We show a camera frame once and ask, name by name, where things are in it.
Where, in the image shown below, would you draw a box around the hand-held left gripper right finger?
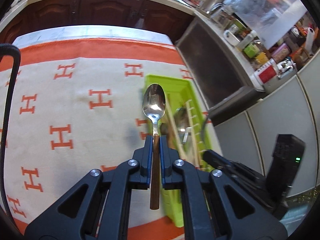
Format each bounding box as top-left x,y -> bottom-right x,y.
159,135 -> 289,240

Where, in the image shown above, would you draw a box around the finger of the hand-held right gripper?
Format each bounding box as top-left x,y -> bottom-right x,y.
202,150 -> 273,207

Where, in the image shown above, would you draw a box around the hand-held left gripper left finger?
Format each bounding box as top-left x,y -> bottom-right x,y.
24,135 -> 153,240

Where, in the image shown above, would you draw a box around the large metal spoon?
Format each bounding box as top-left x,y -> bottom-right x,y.
142,84 -> 167,210

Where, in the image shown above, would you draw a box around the green plastic utensil tray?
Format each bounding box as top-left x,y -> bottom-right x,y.
144,74 -> 218,228

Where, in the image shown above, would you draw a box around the grey cabinet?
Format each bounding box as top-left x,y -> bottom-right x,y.
214,67 -> 320,198

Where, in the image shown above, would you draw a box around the metal soup ladle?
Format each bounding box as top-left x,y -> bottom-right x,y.
174,107 -> 193,145

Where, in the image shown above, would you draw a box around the red-labelled container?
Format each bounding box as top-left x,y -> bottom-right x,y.
254,60 -> 279,85

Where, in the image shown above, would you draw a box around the steel-front appliance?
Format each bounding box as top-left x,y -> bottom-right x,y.
175,17 -> 264,125

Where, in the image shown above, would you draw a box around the orange and white printed blanket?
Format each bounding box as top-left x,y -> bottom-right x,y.
0,39 -> 200,238

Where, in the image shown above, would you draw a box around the green-labelled bottle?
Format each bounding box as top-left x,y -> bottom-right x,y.
243,42 -> 260,58

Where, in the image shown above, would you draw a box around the white bowl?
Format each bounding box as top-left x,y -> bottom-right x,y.
223,29 -> 240,46

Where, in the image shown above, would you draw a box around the white plastic bottle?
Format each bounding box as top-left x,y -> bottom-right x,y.
236,30 -> 258,52

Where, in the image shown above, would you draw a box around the pale grid mat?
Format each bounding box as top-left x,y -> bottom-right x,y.
12,25 -> 175,47

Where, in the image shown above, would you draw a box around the glass pitcher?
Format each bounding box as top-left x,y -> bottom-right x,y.
210,4 -> 232,27

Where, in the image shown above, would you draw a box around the brown wooden cabinets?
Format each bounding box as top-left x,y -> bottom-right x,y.
0,0 -> 195,43

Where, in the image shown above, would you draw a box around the clear plastic wall sheet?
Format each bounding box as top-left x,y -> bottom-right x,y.
225,0 -> 308,50

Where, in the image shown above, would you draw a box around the black braided cable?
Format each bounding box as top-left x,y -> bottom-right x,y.
0,44 -> 22,218

